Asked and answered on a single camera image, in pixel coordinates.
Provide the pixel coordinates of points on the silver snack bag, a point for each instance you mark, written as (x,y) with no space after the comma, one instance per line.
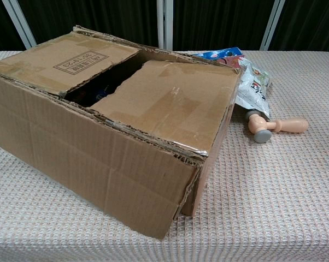
(256,87)

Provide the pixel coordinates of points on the dark cola bottle blue label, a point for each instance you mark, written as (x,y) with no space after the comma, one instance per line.
(102,96)

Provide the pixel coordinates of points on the beige waffle tablecloth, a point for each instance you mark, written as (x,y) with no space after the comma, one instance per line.
(276,191)

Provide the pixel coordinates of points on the blue snack package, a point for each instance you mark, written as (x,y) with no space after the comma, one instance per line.
(222,53)

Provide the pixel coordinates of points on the brown cardboard shipping box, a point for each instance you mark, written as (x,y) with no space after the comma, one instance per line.
(112,155)

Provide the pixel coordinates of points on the beige toy hammer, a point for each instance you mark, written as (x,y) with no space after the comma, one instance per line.
(287,125)

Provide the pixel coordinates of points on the black folding screen panel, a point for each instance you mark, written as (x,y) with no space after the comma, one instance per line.
(99,13)
(312,24)
(222,21)
(0,24)

